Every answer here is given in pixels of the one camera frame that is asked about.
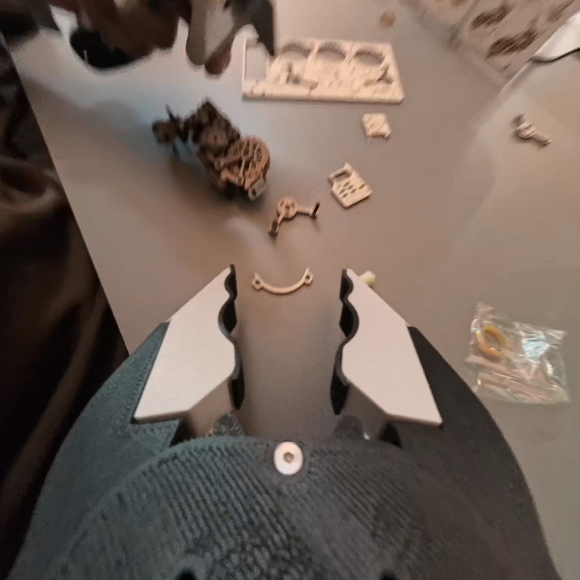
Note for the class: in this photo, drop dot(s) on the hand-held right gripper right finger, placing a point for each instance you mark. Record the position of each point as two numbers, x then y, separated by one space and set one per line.
385 362

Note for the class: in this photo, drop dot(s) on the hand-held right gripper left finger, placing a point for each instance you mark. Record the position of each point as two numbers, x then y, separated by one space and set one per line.
190 353

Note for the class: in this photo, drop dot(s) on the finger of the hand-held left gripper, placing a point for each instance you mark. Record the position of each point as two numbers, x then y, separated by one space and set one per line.
265 22

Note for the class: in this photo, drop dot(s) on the curved wooden puzzle piece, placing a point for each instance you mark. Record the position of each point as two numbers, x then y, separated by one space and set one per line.
281 287

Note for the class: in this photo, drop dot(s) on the wooden gear model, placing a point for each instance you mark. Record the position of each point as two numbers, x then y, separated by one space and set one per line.
231 149

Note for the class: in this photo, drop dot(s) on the grey desk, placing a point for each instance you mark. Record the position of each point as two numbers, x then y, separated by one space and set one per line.
408 235

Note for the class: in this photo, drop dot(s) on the person's left hand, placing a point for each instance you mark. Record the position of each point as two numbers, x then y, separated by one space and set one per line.
136 22

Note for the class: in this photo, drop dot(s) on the small white peg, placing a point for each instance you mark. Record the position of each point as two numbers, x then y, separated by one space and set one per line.
368 277

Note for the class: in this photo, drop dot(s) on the wooden puzzle sheet round holes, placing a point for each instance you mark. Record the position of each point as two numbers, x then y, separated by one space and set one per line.
317 93

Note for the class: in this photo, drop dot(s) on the clear plastic bag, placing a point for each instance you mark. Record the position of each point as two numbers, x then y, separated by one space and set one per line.
530 371

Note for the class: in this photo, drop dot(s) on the small square wooden piece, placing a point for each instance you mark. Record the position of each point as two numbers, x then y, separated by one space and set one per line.
376 124

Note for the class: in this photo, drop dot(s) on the person's brown garment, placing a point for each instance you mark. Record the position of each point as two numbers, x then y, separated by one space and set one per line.
36 272

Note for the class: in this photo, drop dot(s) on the phone-shaped wooden piece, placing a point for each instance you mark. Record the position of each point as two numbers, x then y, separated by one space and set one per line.
349 185

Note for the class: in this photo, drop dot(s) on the printed instruction booklet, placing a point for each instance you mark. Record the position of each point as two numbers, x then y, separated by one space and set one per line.
498 31

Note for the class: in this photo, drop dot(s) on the small irregular wooden piece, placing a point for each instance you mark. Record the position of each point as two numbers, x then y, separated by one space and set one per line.
530 131

